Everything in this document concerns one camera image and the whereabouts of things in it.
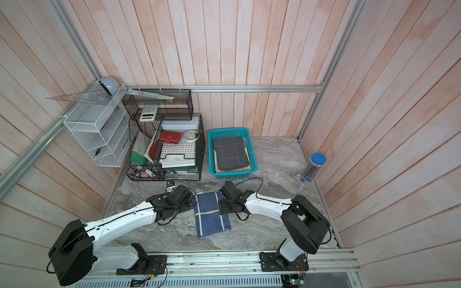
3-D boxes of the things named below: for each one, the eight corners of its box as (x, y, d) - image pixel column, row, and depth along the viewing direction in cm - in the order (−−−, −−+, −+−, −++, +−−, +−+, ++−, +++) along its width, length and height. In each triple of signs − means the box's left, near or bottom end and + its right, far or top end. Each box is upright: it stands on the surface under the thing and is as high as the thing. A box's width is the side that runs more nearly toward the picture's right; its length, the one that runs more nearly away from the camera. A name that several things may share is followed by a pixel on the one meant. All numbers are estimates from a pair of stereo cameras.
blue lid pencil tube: (300, 184, 101) (314, 163, 85) (297, 175, 105) (310, 152, 89) (312, 184, 101) (328, 163, 85) (309, 175, 105) (324, 152, 89)
